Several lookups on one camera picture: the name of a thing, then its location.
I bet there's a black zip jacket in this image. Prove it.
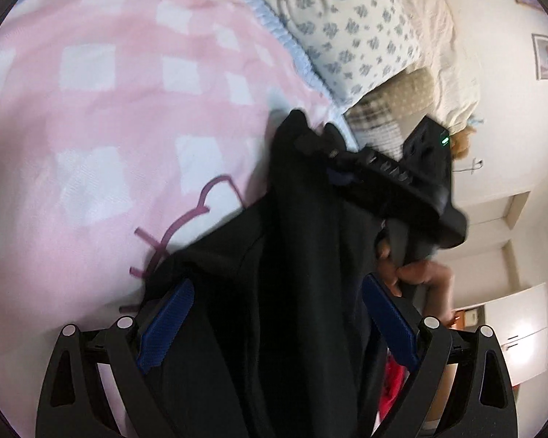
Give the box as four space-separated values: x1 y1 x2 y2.
138 110 414 437

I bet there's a person's right hand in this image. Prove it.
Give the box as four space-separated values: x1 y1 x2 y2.
377 240 455 326

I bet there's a red garment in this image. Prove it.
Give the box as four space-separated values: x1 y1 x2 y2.
378 354 408 421

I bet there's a beige plaid pillow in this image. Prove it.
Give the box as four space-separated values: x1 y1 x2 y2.
345 68 434 160

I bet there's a white cabinet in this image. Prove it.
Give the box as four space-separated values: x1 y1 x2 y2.
484 283 548 387

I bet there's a cream lace pillow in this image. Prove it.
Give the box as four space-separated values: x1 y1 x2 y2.
401 0 481 134

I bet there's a white blue floral pillow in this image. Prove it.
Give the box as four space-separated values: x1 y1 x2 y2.
264 0 420 109

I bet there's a light blue quilted bedspread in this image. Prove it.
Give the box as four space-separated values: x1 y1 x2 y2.
0 0 357 182

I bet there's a pink checked cartoon blanket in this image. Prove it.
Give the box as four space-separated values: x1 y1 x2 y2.
0 0 338 437

